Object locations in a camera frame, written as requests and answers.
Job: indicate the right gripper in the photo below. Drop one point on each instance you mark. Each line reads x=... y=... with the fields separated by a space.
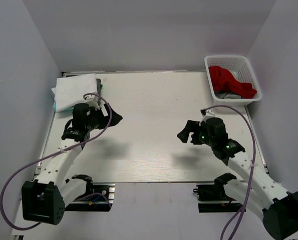
x=191 y=126

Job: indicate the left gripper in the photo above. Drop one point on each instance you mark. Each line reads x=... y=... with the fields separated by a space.
x=115 y=118

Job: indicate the white t-shirt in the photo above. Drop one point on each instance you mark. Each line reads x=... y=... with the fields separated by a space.
x=70 y=90

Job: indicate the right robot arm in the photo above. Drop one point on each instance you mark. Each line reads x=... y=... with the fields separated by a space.
x=273 y=204

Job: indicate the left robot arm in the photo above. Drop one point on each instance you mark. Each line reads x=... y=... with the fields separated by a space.
x=45 y=198

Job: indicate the grey folded t-shirt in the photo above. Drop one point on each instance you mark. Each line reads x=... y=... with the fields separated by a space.
x=99 y=85

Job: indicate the red t-shirt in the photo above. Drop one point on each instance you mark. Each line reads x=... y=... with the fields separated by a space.
x=223 y=81

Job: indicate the white plastic basket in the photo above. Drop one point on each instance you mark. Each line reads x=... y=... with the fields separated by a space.
x=242 y=71

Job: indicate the teal folded t-shirt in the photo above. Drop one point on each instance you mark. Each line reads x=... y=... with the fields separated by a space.
x=69 y=108

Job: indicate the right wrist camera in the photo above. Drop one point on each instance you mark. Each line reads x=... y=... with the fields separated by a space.
x=207 y=114

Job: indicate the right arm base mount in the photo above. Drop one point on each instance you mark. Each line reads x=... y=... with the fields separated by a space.
x=211 y=200

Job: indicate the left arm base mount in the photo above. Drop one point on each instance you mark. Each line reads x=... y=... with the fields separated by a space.
x=95 y=203

